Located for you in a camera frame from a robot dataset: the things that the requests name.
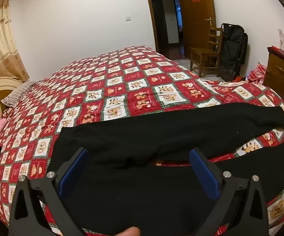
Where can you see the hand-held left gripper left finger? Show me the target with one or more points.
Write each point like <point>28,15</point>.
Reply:
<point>74,172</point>

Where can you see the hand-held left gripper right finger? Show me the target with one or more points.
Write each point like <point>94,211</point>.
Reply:
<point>204,174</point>

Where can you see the black pants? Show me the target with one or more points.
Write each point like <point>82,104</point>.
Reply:
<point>156,127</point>

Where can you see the person's left hand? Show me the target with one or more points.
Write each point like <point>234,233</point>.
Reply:
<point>129,232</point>

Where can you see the striped pillow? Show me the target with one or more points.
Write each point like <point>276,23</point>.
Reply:
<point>19,94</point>

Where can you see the red checked printed blanket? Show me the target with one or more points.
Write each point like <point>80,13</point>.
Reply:
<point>132,83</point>

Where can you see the red plaid cloth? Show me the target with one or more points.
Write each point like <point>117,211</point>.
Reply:
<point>257,73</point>

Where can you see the wooden chair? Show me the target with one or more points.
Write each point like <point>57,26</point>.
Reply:
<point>203,51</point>

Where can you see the black bag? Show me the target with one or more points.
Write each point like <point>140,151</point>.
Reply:
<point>233,51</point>

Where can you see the wooden dresser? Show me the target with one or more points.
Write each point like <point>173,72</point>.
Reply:
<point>279,71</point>

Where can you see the beige patterned curtain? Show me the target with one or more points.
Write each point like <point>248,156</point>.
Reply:
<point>1,49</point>

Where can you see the wooden door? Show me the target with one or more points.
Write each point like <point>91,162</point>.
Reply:
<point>198,24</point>

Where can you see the papers on dresser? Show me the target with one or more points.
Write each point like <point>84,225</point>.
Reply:
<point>283,39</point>

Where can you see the white light switch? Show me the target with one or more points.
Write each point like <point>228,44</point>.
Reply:
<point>128,18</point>

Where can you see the wooden door frame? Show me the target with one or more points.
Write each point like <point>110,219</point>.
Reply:
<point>151,17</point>

